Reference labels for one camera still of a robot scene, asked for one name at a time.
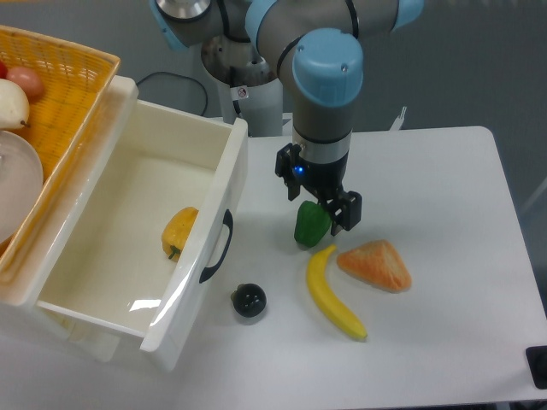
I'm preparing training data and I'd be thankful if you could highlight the green toy bell pepper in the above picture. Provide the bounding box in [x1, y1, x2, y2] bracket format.
[294, 201, 331, 248]

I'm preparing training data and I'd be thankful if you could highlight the orange toy bread slice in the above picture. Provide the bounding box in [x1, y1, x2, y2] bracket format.
[337, 239, 412, 292]

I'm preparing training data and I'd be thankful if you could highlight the dark purple toy fruit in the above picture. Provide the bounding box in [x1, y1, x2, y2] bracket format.
[231, 283, 268, 319]

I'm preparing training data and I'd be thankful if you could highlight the white table frame bracket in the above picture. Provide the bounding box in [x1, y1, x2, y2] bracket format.
[390, 106, 407, 132]

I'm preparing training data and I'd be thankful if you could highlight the black device at edge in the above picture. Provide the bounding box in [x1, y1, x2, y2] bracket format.
[526, 346, 547, 390]

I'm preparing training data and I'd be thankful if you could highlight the white plate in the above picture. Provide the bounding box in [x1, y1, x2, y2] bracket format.
[1, 131, 44, 243]

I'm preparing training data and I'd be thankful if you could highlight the yellow toy bell pepper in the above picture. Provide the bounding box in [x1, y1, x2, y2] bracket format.
[161, 207, 198, 261]

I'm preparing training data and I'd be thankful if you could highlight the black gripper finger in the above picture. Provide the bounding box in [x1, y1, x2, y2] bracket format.
[275, 143, 301, 201]
[326, 190, 362, 237]

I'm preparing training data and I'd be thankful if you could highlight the yellow woven basket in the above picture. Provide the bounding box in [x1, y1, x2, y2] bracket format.
[1, 26, 121, 283]

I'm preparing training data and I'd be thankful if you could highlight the white toy pear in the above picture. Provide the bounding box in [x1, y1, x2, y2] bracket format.
[0, 79, 30, 130]

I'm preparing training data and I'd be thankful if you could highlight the yellow toy banana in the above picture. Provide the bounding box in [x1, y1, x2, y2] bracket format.
[306, 245, 368, 341]

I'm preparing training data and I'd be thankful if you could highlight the pink toy fruit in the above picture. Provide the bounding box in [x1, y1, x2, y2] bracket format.
[6, 67, 45, 100]

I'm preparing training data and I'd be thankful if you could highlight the black cable on floor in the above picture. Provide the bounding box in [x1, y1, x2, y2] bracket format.
[135, 70, 209, 117]

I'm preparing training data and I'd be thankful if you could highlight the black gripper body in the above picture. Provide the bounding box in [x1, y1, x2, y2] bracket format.
[291, 142, 350, 206]

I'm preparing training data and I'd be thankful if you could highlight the white drawer cabinet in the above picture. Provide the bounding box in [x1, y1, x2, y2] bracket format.
[1, 76, 138, 361]

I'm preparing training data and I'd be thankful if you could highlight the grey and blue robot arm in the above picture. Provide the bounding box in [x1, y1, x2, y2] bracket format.
[150, 1, 424, 234]

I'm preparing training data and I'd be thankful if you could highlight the red toy fruit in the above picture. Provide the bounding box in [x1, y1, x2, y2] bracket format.
[0, 61, 8, 79]

